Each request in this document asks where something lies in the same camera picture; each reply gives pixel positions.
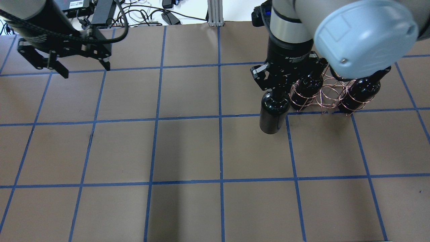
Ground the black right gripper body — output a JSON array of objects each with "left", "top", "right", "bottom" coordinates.
[{"left": 250, "top": 37, "right": 314, "bottom": 90}]

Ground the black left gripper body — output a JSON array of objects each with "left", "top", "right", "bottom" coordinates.
[{"left": 17, "top": 17, "right": 112, "bottom": 64}]

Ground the dark wine bottle being moved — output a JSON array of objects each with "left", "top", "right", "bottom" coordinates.
[{"left": 259, "top": 88, "right": 290, "bottom": 134}]

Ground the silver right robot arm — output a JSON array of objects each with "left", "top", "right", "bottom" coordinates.
[{"left": 250, "top": 0, "right": 430, "bottom": 90}]

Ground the dark bottle in basket left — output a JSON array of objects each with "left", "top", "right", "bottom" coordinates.
[{"left": 290, "top": 57, "right": 328, "bottom": 111}]

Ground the dark bottle in basket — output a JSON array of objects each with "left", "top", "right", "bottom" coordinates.
[
  {"left": 290, "top": 57, "right": 328, "bottom": 111},
  {"left": 337, "top": 66, "right": 391, "bottom": 114}
]

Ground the dark bottle in basket right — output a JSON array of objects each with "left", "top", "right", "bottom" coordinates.
[{"left": 337, "top": 66, "right": 391, "bottom": 114}]

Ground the black power adapter brick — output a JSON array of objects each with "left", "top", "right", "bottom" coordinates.
[{"left": 90, "top": 0, "right": 117, "bottom": 27}]

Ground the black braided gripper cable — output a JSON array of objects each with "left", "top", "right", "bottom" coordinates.
[{"left": 0, "top": 0, "right": 129, "bottom": 44}]

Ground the copper wire wine basket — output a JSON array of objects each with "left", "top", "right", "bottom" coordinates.
[{"left": 290, "top": 66, "right": 374, "bottom": 115}]

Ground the aluminium frame post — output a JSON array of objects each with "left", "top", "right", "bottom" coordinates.
[{"left": 207, "top": 0, "right": 224, "bottom": 27}]

